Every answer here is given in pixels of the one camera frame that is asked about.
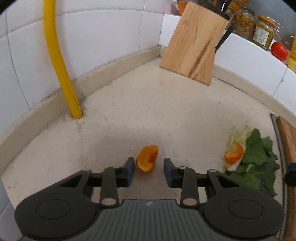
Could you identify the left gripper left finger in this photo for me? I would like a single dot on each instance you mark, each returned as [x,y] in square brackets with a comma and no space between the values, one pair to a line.
[114,178]

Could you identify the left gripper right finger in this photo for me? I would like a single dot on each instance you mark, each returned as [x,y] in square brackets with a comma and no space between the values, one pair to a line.
[185,179]

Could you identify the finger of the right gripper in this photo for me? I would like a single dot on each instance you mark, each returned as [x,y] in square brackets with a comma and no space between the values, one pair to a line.
[290,175]

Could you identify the large dark green leaves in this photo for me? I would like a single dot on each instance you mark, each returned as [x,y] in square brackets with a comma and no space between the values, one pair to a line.
[257,168]

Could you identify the orange peel piece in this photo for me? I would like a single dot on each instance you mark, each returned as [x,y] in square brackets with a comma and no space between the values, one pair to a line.
[146,160]
[232,156]

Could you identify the black kitchen scissors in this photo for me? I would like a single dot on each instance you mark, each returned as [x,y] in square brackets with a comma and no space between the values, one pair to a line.
[226,35]

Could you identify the wooden cutting board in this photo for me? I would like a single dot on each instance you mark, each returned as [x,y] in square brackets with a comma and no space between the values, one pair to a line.
[285,135]

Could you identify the yellow oil bottle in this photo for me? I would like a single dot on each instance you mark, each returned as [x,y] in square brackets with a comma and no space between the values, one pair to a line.
[291,61]

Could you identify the wooden knife block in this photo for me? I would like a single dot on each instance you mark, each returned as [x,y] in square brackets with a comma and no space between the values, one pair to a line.
[191,50]

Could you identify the red tomato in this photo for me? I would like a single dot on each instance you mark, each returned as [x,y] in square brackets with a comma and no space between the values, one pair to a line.
[279,51]

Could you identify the orange lid pickle jar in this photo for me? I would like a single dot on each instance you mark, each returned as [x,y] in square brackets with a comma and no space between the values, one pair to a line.
[263,32]

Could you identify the glass jar of pickles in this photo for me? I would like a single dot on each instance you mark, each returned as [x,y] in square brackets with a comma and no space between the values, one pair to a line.
[245,19]

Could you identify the small bowl on ledge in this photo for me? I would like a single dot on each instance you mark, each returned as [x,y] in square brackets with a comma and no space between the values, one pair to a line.
[181,6]

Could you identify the yellow gas pipe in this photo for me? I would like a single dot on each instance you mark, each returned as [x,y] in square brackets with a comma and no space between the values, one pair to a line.
[57,59]

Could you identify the wooden handled cleaver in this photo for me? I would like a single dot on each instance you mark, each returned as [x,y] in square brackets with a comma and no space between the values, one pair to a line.
[235,6]

